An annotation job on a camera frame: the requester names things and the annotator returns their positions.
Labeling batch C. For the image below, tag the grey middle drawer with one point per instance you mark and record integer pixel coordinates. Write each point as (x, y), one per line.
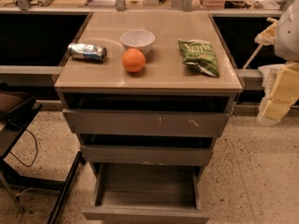
(147, 155)

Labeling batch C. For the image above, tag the grey open bottom drawer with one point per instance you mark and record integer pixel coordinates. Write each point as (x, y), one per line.
(146, 193)

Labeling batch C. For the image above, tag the orange fruit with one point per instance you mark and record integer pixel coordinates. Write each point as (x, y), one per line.
(133, 60)

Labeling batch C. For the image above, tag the white bowl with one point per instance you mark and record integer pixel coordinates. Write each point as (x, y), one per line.
(138, 39)

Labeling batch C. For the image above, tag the green jalapeno chip bag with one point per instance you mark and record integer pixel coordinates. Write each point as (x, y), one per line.
(199, 56)

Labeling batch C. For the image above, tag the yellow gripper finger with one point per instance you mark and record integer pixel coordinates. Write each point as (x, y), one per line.
(267, 36)
(280, 94)

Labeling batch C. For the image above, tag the grey top drawer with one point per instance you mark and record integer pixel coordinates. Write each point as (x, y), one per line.
(181, 124)

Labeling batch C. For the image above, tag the crushed silver soda can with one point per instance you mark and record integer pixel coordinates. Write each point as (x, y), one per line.
(87, 52)

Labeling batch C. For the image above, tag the grey three-drawer cabinet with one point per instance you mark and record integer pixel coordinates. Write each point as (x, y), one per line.
(165, 84)

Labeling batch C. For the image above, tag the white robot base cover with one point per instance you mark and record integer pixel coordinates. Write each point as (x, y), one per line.
(267, 73)

